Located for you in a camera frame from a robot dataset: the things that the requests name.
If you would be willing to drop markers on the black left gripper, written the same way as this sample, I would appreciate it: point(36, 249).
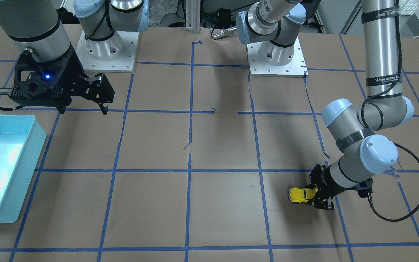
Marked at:
point(326, 181)

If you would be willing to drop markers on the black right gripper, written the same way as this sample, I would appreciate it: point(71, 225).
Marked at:
point(74, 70)

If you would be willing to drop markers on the yellow beetle toy car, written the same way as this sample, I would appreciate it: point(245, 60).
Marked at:
point(302, 195)

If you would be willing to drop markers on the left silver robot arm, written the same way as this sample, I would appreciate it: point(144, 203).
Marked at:
point(365, 153)

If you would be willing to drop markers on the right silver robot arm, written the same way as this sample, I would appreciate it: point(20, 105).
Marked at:
point(35, 23)

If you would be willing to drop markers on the teal plastic bin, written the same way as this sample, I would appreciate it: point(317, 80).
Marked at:
point(21, 142)

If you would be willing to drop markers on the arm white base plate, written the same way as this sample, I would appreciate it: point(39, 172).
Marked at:
point(267, 59)
point(116, 54)

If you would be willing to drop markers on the aluminium frame post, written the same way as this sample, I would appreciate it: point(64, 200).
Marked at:
point(192, 16)

